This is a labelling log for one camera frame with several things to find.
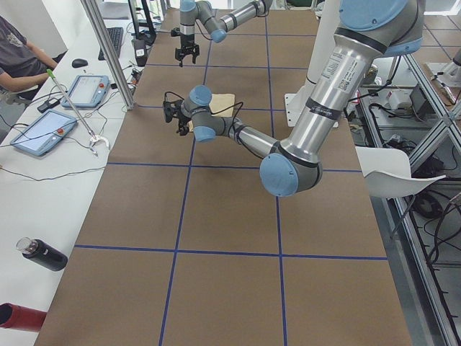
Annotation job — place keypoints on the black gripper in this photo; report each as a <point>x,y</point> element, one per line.
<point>186,42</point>
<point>181,120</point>

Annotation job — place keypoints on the cream long-sleeve printed shirt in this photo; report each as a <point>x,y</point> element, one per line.
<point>219,106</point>

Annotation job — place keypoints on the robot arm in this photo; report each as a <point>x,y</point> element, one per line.
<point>217,27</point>
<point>367,30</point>

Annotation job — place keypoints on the black keyboard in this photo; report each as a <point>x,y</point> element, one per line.
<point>116,37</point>

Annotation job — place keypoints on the reacher grabber stick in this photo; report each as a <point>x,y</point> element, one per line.
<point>94,138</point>

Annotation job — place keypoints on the far blue teach pendant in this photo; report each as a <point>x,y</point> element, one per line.
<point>87,91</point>

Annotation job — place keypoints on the blue teach pendant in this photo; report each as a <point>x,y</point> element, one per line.
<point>87,91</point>
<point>44,133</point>

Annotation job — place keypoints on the black computer mouse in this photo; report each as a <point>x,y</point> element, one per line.
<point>79,62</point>

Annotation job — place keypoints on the near blue teach pendant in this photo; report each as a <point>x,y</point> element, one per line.
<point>44,133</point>

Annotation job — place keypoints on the seated person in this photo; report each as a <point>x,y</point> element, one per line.
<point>23,65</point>

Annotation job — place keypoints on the black water bottle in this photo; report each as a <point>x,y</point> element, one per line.
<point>42,253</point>

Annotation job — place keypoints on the white plastic chair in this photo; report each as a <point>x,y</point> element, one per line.
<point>387,172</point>

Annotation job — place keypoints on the red cylinder bottle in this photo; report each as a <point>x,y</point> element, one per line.
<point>21,318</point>

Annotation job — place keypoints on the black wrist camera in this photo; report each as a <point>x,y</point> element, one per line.
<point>175,32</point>
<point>172,110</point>

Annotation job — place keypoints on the aluminium frame post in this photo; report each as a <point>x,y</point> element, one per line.
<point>93,13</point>

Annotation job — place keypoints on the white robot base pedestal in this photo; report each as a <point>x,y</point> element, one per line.
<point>323,47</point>

